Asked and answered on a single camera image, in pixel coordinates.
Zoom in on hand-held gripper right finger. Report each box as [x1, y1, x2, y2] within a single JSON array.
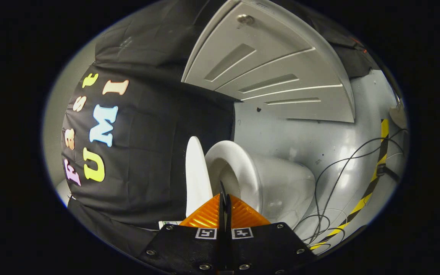
[[225, 193, 316, 275]]

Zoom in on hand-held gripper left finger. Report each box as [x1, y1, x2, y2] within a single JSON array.
[[140, 181, 226, 275]]

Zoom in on white toilet lid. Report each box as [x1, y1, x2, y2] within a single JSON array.
[[186, 136, 214, 218]]

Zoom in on white ceramic toilet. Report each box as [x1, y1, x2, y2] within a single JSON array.
[[159, 140, 316, 231]]

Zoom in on black backdrop cloth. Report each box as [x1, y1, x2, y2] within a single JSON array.
[[61, 0, 381, 258]]

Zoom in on yellow black hazard tape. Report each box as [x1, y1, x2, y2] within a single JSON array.
[[310, 119, 390, 251]]

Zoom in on white drawer cabinet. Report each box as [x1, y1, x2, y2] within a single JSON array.
[[182, 0, 356, 123]]

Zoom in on black floor cables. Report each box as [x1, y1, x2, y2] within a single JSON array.
[[293, 128, 409, 245]]

